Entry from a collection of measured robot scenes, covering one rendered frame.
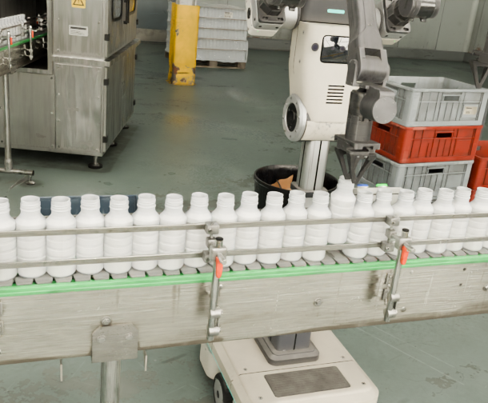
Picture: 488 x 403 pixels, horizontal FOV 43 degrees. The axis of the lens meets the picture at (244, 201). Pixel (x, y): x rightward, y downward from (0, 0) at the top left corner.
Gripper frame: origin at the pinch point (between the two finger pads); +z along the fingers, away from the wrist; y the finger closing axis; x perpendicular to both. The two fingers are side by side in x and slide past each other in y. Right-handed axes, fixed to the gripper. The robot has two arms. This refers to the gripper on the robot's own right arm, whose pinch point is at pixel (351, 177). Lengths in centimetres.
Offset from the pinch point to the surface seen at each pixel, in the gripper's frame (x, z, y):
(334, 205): -2.4, 7.0, -1.9
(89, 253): -58, 16, -2
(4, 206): -74, 6, -2
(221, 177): 84, 97, -349
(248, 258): -22.8, 19.3, -1.7
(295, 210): -12.2, 8.2, -1.9
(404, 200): 16.4, 6.2, -1.7
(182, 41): 143, 9, -748
